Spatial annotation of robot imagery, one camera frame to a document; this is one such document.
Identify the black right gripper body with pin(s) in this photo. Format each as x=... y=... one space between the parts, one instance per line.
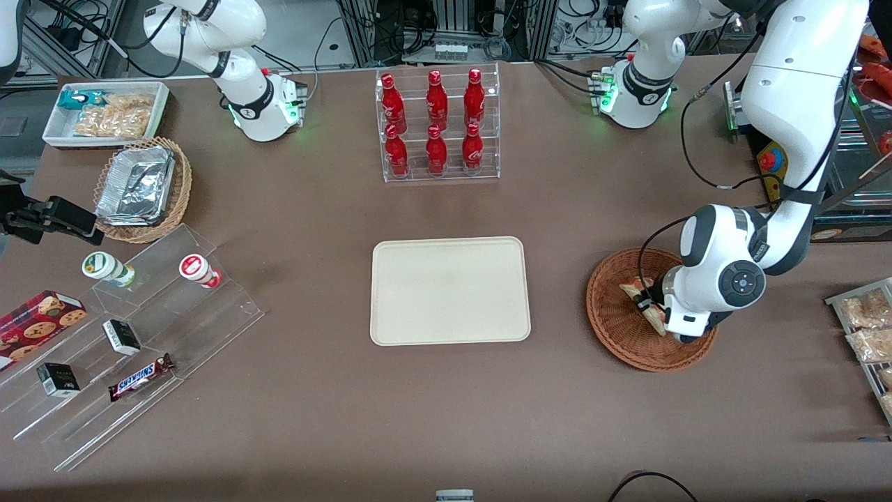
x=31 y=217

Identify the triangle sandwich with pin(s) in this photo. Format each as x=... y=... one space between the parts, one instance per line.
x=633 y=287

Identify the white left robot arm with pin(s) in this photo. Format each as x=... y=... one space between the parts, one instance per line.
x=794 y=77

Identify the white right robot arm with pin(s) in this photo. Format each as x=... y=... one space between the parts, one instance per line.
x=244 y=90

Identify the brown round wicker basket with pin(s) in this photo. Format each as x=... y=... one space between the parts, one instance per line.
x=613 y=321

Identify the silver foil tray stack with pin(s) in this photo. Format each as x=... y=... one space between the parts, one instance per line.
x=136 y=185

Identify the light wicker basket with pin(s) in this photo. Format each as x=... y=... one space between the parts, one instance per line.
x=183 y=188

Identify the grey metal rack tray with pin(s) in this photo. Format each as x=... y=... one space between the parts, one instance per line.
x=831 y=300

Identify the beige rectangular tray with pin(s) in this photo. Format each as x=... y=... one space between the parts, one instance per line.
x=449 y=293

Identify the green lid drink cup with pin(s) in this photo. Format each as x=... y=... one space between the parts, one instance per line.
x=104 y=266

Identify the white rectangular plastic bin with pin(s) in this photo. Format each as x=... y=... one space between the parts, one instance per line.
x=56 y=130

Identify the clear bag of chips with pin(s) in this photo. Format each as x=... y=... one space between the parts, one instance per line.
x=132 y=102
x=111 y=124

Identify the red cookie box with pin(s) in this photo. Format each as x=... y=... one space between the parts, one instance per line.
x=38 y=321

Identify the teal snack packet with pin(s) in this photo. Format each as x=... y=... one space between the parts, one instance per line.
x=73 y=99

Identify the small black box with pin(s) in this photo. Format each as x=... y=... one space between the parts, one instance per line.
x=122 y=337
x=58 y=380

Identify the red lid drink cup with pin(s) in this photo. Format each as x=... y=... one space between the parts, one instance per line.
x=195 y=268

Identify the yellow emergency stop button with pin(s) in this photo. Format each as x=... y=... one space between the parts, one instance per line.
x=769 y=162

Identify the snickers chocolate bar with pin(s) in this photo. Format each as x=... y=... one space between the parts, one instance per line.
x=139 y=378

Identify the clear acrylic step display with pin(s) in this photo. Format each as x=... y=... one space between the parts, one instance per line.
x=209 y=328

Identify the clear bag of pastry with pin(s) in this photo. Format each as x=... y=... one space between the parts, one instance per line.
x=886 y=378
x=888 y=404
x=867 y=310
x=874 y=345

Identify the black equipment box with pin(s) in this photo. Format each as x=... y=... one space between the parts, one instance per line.
x=857 y=224

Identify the red cola bottle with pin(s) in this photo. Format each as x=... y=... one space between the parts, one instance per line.
x=436 y=153
x=474 y=101
x=394 y=104
x=396 y=155
x=472 y=150
x=437 y=101

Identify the clear acrylic bottle rack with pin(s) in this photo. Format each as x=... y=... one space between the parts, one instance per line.
x=488 y=77

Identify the grey device at table edge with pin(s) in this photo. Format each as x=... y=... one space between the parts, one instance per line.
x=454 y=496

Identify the white power strip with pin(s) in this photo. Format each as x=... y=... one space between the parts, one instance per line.
x=451 y=50

